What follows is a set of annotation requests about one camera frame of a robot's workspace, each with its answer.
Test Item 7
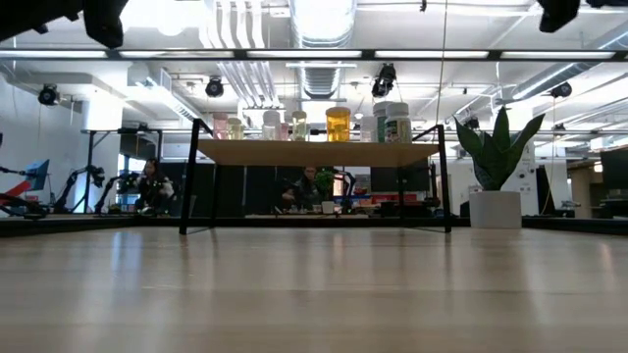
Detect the black ceiling spotlight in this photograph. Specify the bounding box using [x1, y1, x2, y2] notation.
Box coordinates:
[370, 62, 397, 99]
[37, 83, 60, 107]
[204, 76, 226, 99]
[549, 80, 573, 99]

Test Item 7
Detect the person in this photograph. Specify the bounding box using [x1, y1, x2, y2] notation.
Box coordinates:
[133, 157, 176, 217]
[281, 166, 326, 213]

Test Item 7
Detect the thin hanging cable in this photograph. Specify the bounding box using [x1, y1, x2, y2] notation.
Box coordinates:
[434, 0, 449, 129]

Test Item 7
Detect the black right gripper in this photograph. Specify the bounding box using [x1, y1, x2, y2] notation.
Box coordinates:
[536, 0, 582, 34]

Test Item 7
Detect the black background partition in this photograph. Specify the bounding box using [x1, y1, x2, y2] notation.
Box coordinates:
[156, 161, 290, 217]

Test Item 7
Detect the small clear vial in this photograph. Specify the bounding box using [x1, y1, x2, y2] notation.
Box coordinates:
[359, 116, 378, 143]

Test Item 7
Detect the wooden shelf with black legs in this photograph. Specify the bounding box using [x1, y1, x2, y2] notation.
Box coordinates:
[179, 118, 452, 235]

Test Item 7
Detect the silver air duct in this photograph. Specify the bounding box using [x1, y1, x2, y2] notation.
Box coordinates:
[288, 0, 358, 99]

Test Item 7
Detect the blue background monitor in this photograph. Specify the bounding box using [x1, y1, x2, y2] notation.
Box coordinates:
[25, 159, 51, 192]

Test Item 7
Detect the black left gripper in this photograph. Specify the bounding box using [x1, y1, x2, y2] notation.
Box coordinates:
[80, 0, 131, 50]

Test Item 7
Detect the red background object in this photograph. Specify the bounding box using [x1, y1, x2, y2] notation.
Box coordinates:
[0, 178, 38, 207]

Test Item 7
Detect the orange-red translucent vial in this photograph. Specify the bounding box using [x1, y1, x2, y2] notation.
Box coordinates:
[212, 112, 231, 141]

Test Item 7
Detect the background black metal frame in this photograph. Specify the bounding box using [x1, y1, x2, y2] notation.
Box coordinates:
[80, 127, 164, 213]

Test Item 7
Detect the snake plant in white pot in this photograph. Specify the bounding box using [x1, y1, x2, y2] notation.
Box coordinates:
[454, 106, 547, 229]

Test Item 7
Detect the small background potted plant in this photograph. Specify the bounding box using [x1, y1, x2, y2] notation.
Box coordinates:
[314, 169, 338, 215]

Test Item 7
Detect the medium white-capped labelled bottle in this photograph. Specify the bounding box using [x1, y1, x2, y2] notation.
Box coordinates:
[384, 101, 414, 144]

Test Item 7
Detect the black background monitor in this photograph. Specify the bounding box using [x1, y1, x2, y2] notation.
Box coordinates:
[601, 146, 628, 197]

